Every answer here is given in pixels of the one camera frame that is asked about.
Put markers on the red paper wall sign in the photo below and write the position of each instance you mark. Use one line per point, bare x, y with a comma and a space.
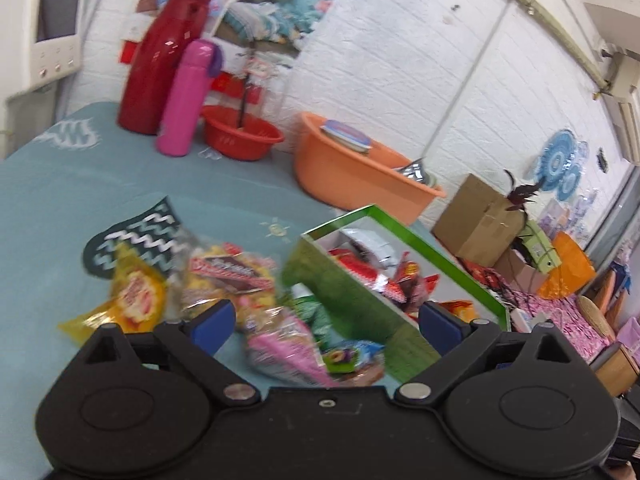
225, 82

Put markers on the purple storage box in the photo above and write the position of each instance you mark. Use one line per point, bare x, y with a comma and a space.
631, 332

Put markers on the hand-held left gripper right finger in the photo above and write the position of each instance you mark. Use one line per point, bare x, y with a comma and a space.
440, 327

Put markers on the yellow snack packet red label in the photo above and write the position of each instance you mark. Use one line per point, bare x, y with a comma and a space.
225, 270

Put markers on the dark feathery plant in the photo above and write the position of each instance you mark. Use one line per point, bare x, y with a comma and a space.
520, 195

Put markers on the silver snack packet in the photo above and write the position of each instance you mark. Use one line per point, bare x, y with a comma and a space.
372, 250

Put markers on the blue paper wall decoration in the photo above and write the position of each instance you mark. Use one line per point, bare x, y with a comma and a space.
557, 160

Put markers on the bedding wall poster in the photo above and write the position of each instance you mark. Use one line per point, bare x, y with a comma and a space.
285, 0

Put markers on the green cardboard box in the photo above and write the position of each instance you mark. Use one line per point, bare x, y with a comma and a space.
345, 290

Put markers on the pink patterned cloth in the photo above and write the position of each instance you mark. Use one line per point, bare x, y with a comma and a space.
575, 320

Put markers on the blue green snack packet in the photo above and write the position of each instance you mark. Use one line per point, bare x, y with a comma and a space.
350, 357

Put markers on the clear glass jar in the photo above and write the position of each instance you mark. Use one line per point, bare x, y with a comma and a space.
257, 67

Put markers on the red plastic basin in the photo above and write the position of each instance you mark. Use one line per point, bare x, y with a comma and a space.
235, 135

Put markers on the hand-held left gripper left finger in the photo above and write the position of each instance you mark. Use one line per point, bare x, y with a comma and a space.
215, 325

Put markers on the pink snack packet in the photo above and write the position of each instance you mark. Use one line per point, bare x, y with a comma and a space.
285, 350

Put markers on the pink thermos bottle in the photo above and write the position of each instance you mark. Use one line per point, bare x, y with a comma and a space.
182, 100

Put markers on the white air conditioner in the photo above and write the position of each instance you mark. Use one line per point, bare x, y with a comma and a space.
627, 110

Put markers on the small green box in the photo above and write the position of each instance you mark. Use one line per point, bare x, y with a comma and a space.
537, 247

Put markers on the teal tablecloth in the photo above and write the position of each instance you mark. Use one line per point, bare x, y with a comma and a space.
75, 200

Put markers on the blue rimmed round lid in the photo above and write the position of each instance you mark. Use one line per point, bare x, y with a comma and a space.
345, 135

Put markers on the red thermos jug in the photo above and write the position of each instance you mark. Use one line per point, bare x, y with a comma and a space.
150, 75

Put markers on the large brown cardboard box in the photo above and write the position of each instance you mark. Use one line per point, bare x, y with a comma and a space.
475, 225

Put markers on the white monitor device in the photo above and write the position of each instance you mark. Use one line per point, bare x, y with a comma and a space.
50, 25

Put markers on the plain yellow snack packet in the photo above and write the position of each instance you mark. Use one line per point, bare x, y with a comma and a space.
132, 300

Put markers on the wooden cabinet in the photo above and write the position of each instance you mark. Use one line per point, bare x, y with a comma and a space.
617, 370

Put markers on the small brown cardboard box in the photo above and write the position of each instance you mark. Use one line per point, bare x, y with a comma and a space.
520, 270

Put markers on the woven straw cushion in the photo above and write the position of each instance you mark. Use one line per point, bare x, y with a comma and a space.
595, 315

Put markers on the orange plastic bag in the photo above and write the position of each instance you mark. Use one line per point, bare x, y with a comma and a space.
570, 265

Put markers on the silver foil packet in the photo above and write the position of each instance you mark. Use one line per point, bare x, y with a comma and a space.
415, 172

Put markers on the orange plastic basin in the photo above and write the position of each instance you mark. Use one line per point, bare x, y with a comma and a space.
345, 170

